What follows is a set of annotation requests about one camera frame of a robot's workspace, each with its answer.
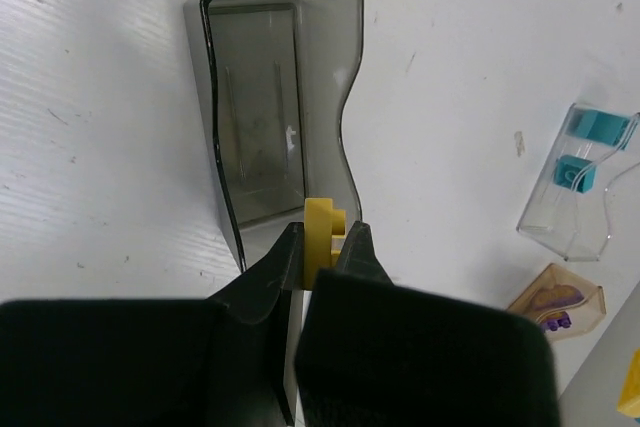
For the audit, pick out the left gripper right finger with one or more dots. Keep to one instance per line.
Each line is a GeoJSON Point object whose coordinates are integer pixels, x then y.
{"type": "Point", "coordinates": [372, 353]}

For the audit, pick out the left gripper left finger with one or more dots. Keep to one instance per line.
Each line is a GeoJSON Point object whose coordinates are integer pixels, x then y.
{"type": "Point", "coordinates": [224, 360]}

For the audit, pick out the yellow lego pieces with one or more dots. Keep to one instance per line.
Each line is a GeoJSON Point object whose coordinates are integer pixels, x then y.
{"type": "Point", "coordinates": [323, 224]}

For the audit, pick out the purple rounded printed lego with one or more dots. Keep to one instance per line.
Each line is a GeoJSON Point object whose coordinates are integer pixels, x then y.
{"type": "Point", "coordinates": [558, 296]}

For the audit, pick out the purple lego brick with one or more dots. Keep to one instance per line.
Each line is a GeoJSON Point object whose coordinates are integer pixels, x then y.
{"type": "Point", "coordinates": [556, 321]}

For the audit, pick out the yellow curved lego piece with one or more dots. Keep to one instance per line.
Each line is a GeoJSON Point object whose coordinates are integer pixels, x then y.
{"type": "Point", "coordinates": [629, 400]}

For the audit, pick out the small teal lego brick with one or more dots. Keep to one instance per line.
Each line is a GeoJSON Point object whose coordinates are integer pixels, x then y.
{"type": "Point", "coordinates": [574, 173]}

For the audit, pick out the amber translucent container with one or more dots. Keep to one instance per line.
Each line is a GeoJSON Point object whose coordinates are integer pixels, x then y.
{"type": "Point", "coordinates": [585, 316]}

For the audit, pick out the clear plastic container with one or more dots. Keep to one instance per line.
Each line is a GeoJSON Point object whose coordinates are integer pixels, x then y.
{"type": "Point", "coordinates": [569, 209]}

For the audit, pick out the grey translucent container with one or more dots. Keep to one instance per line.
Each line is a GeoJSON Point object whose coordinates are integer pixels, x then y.
{"type": "Point", "coordinates": [273, 78]}

